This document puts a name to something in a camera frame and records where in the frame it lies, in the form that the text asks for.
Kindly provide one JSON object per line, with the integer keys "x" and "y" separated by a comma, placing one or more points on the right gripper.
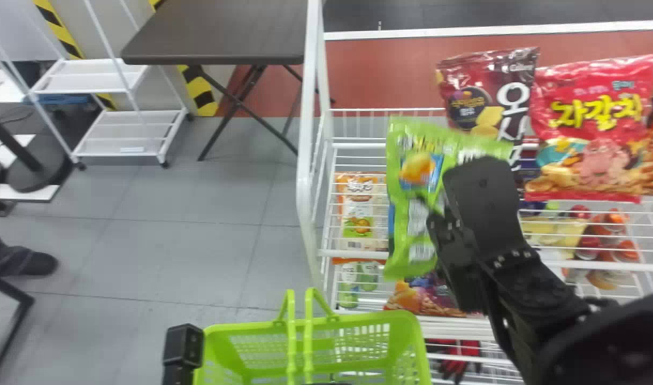
{"x": 460, "y": 267}

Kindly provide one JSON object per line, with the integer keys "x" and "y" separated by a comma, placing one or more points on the green snack packet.
{"x": 414, "y": 176}

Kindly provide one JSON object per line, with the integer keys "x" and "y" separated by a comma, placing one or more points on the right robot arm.
{"x": 551, "y": 302}

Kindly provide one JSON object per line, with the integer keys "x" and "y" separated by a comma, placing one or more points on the green basket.
{"x": 358, "y": 353}

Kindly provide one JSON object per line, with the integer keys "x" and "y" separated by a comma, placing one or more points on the purple orange snack packet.
{"x": 420, "y": 297}

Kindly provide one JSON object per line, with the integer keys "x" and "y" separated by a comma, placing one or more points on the maroon snack packet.
{"x": 481, "y": 80}

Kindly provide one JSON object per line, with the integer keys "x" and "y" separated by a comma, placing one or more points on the red snack packet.
{"x": 593, "y": 133}

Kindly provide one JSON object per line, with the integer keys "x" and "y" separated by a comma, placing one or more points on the dark side table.
{"x": 219, "y": 32}

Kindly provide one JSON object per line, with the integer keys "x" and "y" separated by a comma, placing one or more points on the white shelf trolley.
{"x": 123, "y": 131}

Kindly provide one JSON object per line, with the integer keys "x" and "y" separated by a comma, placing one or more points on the person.
{"x": 16, "y": 259}

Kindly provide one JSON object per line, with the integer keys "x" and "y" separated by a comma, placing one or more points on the yellow black striped post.
{"x": 200, "y": 91}
{"x": 61, "y": 32}

